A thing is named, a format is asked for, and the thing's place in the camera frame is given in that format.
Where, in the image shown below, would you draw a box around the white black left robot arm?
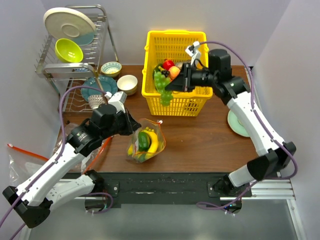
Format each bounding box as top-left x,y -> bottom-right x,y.
2,104 -> 141,229

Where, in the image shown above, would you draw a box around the yellow plastic basket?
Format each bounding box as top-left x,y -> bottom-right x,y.
141,30 -> 213,117

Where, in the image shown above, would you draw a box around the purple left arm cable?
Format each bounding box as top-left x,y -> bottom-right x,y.
0,86 -> 112,240

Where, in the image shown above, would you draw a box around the clear zip top bag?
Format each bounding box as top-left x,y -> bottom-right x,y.
126,118 -> 166,163

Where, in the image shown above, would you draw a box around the black toy grapes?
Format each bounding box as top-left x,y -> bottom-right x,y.
161,70 -> 170,78

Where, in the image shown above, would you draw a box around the metal dish rack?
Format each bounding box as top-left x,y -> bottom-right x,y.
34,4 -> 120,115

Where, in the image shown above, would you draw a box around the large cream blue plate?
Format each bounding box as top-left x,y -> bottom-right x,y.
43,7 -> 97,46

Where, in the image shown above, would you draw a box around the toy peach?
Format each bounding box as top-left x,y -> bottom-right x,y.
168,66 -> 181,80

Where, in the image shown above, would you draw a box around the mint green saucer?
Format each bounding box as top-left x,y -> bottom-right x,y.
227,110 -> 250,138

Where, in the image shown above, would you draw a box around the lime green bowl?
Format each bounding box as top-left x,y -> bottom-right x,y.
54,38 -> 84,63

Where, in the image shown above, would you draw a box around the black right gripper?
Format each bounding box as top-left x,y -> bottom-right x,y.
165,63 -> 217,93

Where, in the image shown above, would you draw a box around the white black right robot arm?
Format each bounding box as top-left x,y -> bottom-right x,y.
166,48 -> 296,197

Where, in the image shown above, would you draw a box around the clear bag red zipper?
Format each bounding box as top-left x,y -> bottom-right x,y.
6,143 -> 49,187

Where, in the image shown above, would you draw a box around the green toy grape bunch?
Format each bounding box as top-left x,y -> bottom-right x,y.
153,71 -> 173,107

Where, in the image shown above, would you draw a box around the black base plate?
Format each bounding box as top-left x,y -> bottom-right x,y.
86,170 -> 252,208

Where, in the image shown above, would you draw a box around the yellow toy banana bunch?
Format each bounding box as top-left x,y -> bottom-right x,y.
127,127 -> 158,163

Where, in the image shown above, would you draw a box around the teal patterned small bowl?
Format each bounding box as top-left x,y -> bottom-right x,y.
100,61 -> 122,78

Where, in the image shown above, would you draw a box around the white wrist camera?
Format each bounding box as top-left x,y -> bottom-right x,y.
185,41 -> 201,66
104,91 -> 127,112

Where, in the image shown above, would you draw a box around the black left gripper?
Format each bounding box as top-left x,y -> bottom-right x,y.
101,107 -> 142,140

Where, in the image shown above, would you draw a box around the dark green toy pepper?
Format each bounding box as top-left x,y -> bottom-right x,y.
152,63 -> 164,79

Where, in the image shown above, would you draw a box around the crumpled clear plastic bag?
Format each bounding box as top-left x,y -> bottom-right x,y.
53,122 -> 113,174

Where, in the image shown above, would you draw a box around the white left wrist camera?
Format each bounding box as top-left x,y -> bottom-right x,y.
104,91 -> 127,112

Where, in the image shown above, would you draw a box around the white cream bowl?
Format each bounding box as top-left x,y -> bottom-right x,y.
117,75 -> 138,96

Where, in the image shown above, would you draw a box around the green toy bell pepper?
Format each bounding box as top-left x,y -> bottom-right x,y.
138,131 -> 151,152

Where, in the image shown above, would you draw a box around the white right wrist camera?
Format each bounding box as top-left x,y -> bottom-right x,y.
185,41 -> 201,66

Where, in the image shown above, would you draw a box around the single yellow toy banana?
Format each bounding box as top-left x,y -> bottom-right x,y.
142,130 -> 159,154

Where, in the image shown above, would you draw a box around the teal scalloped plate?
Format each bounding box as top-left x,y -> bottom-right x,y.
80,75 -> 118,100

